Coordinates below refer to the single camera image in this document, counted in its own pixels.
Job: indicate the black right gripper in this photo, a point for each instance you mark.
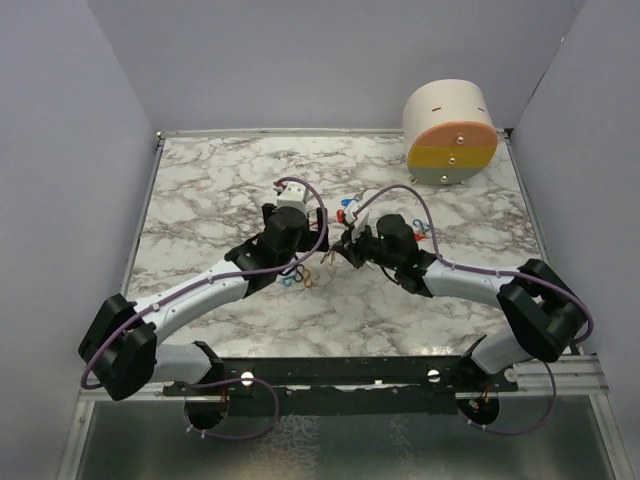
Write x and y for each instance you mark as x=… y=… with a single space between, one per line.
x=349 y=249

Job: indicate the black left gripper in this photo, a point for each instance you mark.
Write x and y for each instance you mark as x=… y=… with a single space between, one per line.
x=312 y=238

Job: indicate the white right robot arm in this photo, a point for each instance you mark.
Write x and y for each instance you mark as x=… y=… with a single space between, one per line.
x=543 y=316

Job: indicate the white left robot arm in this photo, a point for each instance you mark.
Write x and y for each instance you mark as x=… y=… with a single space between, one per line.
x=121 y=344

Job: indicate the black S carabiner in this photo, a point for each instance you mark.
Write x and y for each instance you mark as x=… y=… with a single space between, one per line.
x=298 y=273

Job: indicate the orange S carabiner lower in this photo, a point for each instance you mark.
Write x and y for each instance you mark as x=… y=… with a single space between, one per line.
x=307 y=278

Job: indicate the cream cylindrical drum holder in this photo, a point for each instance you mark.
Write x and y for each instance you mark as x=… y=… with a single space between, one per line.
x=448 y=132

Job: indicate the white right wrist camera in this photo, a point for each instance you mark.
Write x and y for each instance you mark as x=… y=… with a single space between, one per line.
x=356 y=222

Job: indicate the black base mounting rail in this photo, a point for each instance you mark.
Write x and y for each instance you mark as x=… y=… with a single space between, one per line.
x=366 y=385

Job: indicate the aluminium frame rail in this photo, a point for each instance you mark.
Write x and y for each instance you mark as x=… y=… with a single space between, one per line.
x=579 y=375

